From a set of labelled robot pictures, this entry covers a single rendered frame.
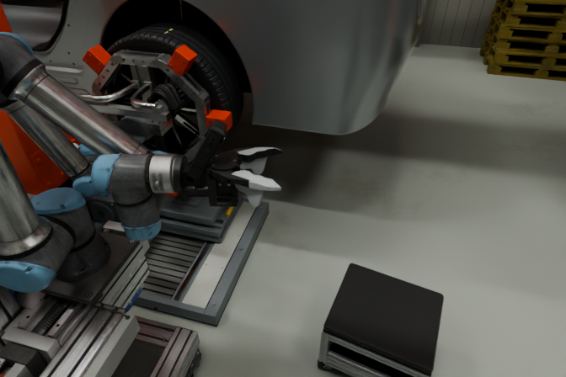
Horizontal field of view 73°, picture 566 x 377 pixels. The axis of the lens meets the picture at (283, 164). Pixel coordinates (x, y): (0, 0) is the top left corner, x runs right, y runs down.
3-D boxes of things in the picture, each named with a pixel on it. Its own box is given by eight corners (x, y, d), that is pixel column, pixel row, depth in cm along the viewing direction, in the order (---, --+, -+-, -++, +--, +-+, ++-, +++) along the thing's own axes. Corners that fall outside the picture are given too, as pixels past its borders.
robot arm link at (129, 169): (111, 179, 79) (100, 145, 74) (164, 180, 79) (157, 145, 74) (96, 204, 73) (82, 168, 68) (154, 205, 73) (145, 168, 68)
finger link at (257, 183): (281, 210, 68) (242, 194, 73) (281, 182, 65) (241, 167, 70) (270, 219, 66) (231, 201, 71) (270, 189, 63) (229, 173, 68)
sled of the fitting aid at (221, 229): (243, 203, 239) (242, 191, 234) (220, 244, 211) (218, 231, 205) (171, 189, 250) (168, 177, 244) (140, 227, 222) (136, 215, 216)
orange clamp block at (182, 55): (189, 70, 161) (198, 54, 156) (180, 77, 155) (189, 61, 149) (175, 60, 160) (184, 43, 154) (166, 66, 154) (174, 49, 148)
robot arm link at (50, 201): (102, 218, 106) (88, 179, 99) (81, 256, 95) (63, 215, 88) (59, 218, 106) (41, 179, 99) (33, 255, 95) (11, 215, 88)
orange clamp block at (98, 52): (115, 59, 168) (99, 44, 165) (104, 66, 161) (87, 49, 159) (109, 69, 172) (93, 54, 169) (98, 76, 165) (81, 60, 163)
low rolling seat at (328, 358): (314, 371, 162) (318, 325, 143) (341, 304, 189) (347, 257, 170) (418, 419, 148) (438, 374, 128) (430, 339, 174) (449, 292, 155)
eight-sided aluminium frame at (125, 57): (218, 167, 185) (205, 56, 154) (212, 175, 180) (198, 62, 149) (120, 151, 197) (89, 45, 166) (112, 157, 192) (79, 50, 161)
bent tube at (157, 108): (184, 93, 159) (180, 69, 153) (160, 114, 144) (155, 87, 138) (146, 88, 163) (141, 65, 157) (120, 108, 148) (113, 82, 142)
